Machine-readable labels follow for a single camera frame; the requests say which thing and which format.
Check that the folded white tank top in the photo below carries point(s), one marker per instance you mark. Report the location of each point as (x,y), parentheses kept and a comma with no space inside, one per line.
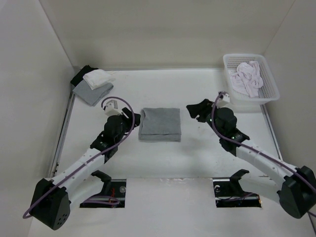
(97,78)

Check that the white tank top in basket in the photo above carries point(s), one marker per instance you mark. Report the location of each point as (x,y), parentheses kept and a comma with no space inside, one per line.
(247,79)

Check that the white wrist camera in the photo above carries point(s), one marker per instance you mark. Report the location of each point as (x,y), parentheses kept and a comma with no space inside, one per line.
(224,98)
(110,108)

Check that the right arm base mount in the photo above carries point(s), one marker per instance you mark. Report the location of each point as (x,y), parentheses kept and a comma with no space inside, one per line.
(229,194)

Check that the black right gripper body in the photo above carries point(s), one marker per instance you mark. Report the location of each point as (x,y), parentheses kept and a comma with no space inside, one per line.
(217,128)

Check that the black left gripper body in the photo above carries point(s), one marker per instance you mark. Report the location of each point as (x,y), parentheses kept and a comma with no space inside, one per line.
(120,136)

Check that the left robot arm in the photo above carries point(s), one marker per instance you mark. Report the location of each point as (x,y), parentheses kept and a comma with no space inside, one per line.
(54,198)

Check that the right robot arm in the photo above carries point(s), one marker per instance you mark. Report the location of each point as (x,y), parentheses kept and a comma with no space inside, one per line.
(293,188)

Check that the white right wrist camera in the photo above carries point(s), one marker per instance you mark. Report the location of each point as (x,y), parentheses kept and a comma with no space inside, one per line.
(224,98)

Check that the white plastic basket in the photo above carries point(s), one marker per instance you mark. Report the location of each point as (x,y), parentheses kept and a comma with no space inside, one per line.
(267,93)

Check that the folded black tank top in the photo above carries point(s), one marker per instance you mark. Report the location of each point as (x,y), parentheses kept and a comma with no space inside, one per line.
(79,76)

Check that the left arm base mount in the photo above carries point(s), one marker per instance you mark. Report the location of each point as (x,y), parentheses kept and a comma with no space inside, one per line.
(112,194)

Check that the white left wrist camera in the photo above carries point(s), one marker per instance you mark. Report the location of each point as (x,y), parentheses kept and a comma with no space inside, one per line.
(110,108)

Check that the grey tank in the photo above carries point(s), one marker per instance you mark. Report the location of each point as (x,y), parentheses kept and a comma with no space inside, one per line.
(89,96)
(160,125)

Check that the folded grey tank top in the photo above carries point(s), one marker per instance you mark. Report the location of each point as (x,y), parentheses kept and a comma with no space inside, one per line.
(89,96)

